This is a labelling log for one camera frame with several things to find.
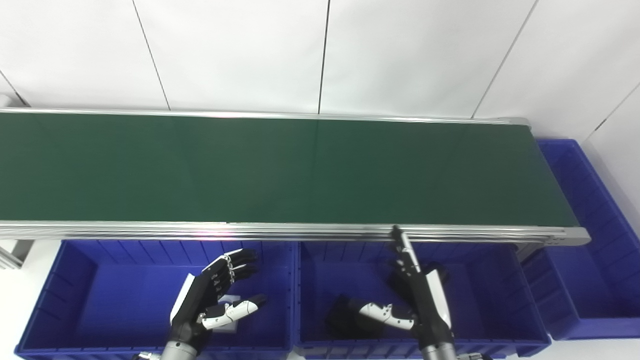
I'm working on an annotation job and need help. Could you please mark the green conveyor belt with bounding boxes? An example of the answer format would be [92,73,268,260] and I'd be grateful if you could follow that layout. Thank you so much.
[0,112,580,227]
[0,106,592,247]

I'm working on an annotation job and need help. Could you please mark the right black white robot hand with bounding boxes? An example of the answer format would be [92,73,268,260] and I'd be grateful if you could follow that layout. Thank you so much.
[357,225,456,351]

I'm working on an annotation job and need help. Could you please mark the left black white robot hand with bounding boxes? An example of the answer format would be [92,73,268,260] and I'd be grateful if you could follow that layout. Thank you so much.
[167,248,267,346]

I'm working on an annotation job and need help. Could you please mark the aluminium conveyor leg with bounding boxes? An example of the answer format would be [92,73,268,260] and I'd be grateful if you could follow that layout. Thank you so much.
[0,239,34,270]
[515,244,544,264]

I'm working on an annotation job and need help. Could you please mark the blue plastic bin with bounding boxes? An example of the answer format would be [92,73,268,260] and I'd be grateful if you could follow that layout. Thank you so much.
[294,241,552,359]
[15,240,297,360]
[522,139,640,342]

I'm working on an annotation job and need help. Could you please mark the black cylinder part square base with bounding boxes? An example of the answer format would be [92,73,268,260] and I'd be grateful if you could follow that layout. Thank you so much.
[325,295,388,340]

